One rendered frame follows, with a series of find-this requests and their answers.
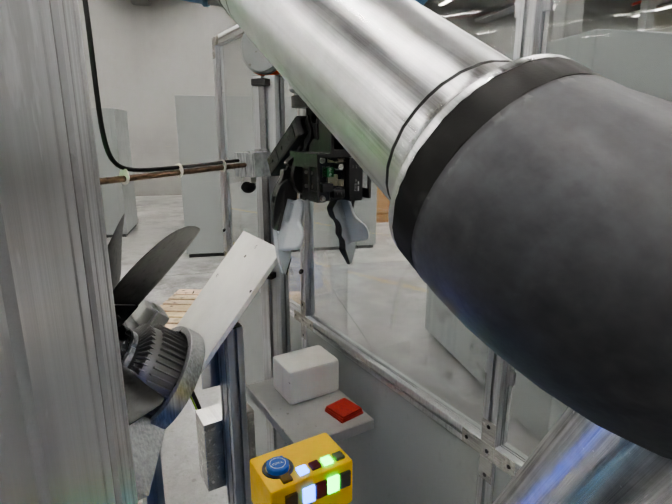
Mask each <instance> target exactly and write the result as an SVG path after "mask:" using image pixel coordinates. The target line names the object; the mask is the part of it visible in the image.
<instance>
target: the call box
mask: <svg viewBox="0 0 672 504"><path fill-rule="evenodd" d="M337 451H341V452H342V453H343V454H344V455H345V458H344V459H342V460H339V461H336V460H335V459H334V458H333V457H332V453H335V452H337ZM281 455H282V456H283V457H284V458H286V459H288V461H289V470H288V472H289V473H290V475H291V476H292V478H293V481H291V482H289V483H286V484H283V483H282V481H281V480H280V478H279V476H280V475H278V476H275V475H270V474H269V473H268V472H267V471H266V463H267V460H269V459H271V458H273V457H276V456H281ZM327 455H329V456H330V457H331V458H332V459H333V463H332V464H329V465H327V466H324V465H323V463H322V462H321V461H320V458H322V457H324V456H327ZM314 460H318V462H319V463H320V464H321V468H319V469H317V470H314V471H312V469H311V468H310V467H309V466H308V463H309V462H311V461H314ZM249 463H250V483H251V501H252V502H253V504H285V496H286V495H289V494H291V493H293V492H297V493H298V504H303V488H306V487H308V486H310V485H313V484H314V485H315V483H318V482H320V481H322V480H325V479H326V480H327V479H328V478H330V477H332V476H334V475H337V474H338V475H339V474H340V473H342V472H344V471H347V470H350V471H351V485H350V486H347V487H345V488H343V489H340V488H339V490H338V491H336V492H333V493H331V494H328V492H327V496H324V497H322V498H320V499H316V498H315V501H313V502H311V503H308V504H348V503H350V502H351V501H352V467H353V462H352V459H351V458H350V457H349V456H348V455H347V454H346V453H345V452H344V451H343V450H342V449H341V448H340V447H339V446H338V445H337V444H336V443H335V441H334V440H333V439H332V438H331V437H330V436H329V435H328V434H327V433H322V434H319V435H316V436H313V437H311V438H308V439H305V440H302V441H300V442H297V443H294V444H291V445H288V446H286V447H283V448H280V449H277V450H275V451H272V452H269V453H266V454H263V455H261V456H258V457H255V458H252V459H250V462H249ZM304 464H305V465H306V466H307V468H308V469H309V473H307V474H304V475H302V476H300V475H299V473H298V472H297V471H296V467H299V466H301V465H304ZM288 472H286V473H288Z"/></svg>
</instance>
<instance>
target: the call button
mask: <svg viewBox="0 0 672 504"><path fill-rule="evenodd" d="M288 470H289V461H288V459H286V458H284V457H283V456H282V455H281V456H276V457H273V458H271V459H269V460H267V463H266V471H267V472H268V473H269V474H270V475H275V476H278V475H283V474H285V473H286V472H288Z"/></svg>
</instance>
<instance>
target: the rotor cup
mask: <svg viewBox="0 0 672 504"><path fill-rule="evenodd" d="M117 330H118V338H119V346H120V355H121V361H122V360H123V358H124V356H125V354H126V352H127V350H128V347H129V344H130V341H131V330H130V328H128V327H126V326H124V325H121V326H120V327H117Z"/></svg>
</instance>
